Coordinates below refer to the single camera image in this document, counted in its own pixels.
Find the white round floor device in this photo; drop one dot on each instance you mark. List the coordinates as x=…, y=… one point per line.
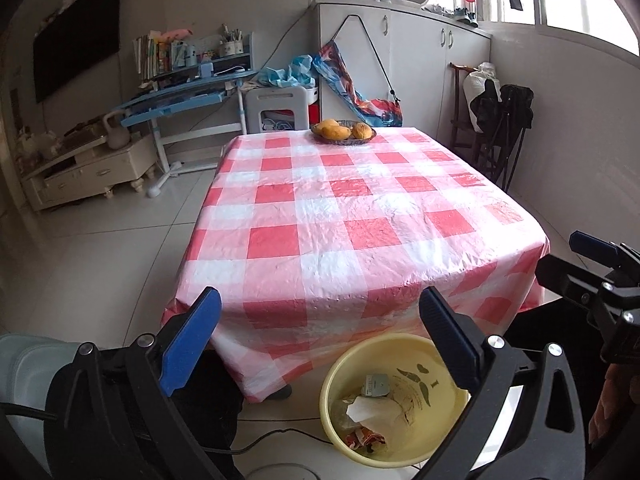
x=280, y=474

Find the white pen holder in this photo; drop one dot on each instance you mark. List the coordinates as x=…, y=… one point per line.
x=231, y=47

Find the person's left leg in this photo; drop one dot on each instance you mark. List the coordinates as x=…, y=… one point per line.
x=215, y=395

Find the yellow plastic bucket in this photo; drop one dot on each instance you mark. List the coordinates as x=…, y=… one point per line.
x=335, y=440

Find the person's right leg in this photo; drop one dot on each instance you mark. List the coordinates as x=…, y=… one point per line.
x=550, y=325

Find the white plastic stool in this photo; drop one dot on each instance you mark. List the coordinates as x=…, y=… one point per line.
x=277, y=97

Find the row of books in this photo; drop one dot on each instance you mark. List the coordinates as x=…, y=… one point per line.
x=152, y=57

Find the blue study desk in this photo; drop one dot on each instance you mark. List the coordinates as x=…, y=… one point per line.
x=170, y=102

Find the colourful printed hanging bag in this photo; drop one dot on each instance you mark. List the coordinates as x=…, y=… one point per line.
x=350, y=90

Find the pink kettlebell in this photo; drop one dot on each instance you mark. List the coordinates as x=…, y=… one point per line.
x=117, y=135

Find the red snack packet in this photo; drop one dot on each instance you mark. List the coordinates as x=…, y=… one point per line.
x=365, y=438

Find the black folding chair frame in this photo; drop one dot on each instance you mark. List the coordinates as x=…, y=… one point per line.
x=505, y=160

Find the wrinkled yellow mango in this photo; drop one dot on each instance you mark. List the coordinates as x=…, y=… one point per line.
x=362, y=131

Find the white stuffed bag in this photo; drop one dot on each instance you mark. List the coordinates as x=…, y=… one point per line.
x=477, y=82

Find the pale grey seat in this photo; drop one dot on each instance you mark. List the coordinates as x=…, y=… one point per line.
x=25, y=375

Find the smooth yellow mango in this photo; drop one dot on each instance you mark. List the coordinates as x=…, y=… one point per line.
x=336, y=133
x=326, y=126

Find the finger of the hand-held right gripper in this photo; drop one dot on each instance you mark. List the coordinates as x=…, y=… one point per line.
x=592, y=245
x=570, y=280

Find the black wall television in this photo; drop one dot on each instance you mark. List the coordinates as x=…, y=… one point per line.
x=77, y=40

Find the dark fruit basket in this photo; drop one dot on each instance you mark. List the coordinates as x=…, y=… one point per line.
x=345, y=141

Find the pair of dark sneakers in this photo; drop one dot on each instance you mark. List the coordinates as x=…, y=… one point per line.
x=460, y=14

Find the person's leg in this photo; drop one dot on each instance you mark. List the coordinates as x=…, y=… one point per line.
x=215, y=395
x=550, y=325

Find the pink plush toy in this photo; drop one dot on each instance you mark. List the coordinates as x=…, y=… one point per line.
x=172, y=36

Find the small grey green packet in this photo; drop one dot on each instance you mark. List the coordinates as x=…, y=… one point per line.
x=376, y=385

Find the red storage box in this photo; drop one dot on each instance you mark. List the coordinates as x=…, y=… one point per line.
x=314, y=112

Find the dark wooden chair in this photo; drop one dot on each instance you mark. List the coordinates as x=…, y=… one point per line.
x=457, y=125

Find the blue crumpled plastic sheet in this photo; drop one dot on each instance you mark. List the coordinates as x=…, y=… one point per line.
x=287, y=72

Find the white cupboard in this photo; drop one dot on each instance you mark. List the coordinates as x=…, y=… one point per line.
x=420, y=65

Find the white television cabinet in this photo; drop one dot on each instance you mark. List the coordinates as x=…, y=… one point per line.
x=90, y=172

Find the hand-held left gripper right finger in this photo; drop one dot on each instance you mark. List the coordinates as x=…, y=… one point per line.
x=445, y=340

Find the pink checked tablecloth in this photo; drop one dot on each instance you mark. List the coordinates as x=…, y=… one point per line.
x=320, y=220

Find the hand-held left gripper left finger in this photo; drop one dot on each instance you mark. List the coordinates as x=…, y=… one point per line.
x=192, y=340

